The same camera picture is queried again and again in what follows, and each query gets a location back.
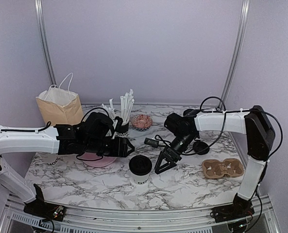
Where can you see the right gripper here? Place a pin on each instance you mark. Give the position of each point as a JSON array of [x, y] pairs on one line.
[[164, 154]]

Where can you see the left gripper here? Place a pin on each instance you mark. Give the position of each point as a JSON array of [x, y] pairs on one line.
[[120, 150]]

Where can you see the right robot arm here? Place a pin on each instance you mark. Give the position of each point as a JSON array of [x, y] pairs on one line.
[[253, 122]]

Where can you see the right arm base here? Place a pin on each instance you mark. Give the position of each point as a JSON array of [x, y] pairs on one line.
[[237, 209]]

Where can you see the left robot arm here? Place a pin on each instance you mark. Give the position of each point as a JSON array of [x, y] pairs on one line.
[[95, 135]]

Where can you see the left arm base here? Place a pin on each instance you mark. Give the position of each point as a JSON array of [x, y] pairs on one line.
[[39, 207]]

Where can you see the black cup holding straws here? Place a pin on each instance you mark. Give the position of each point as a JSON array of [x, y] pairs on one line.
[[122, 130]]

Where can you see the red patterned bowl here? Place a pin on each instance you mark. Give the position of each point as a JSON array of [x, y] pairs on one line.
[[141, 122]]

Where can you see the pink plate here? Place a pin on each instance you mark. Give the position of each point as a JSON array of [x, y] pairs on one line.
[[91, 159]]

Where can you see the cardboard cup carrier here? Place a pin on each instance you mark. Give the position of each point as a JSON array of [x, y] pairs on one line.
[[215, 169]]

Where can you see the stack of white paper cups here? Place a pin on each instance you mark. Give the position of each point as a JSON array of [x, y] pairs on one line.
[[53, 161]]

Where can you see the brown paper bag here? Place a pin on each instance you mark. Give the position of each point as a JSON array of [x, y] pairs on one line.
[[59, 105]]

